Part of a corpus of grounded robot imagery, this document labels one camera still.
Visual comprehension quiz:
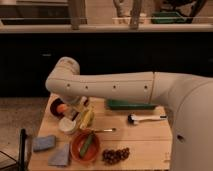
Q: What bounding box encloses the black chair frame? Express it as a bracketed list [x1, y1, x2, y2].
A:
[1, 129, 27, 171]

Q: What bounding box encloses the orange bowl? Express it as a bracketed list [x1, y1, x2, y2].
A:
[70, 130, 100, 165]

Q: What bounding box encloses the white paper cup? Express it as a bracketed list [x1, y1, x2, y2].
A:
[59, 117, 76, 134]

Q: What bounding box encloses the green tray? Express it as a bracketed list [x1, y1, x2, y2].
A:
[106, 100, 155, 110]

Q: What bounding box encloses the bunch of dark grapes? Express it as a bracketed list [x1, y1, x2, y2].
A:
[102, 148, 130, 165]

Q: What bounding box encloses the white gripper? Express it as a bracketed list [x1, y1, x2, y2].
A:
[65, 97, 89, 121]

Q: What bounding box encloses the yellow banana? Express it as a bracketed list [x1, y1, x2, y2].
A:
[80, 107, 94, 129]

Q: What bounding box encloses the green vegetable in bowl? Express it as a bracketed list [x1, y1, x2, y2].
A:
[79, 133, 93, 158]

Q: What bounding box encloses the green bin in background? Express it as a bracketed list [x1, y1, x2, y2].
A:
[151, 12, 186, 24]

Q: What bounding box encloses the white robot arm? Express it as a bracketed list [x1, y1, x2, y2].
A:
[45, 57, 213, 171]

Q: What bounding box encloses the blue sponge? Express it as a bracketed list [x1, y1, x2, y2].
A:
[33, 135, 56, 152]

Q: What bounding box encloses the grey blue cloth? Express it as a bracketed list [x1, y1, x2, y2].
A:
[48, 144, 69, 167]

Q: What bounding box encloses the white handled brush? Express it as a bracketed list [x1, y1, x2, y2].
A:
[127, 114, 167, 125]

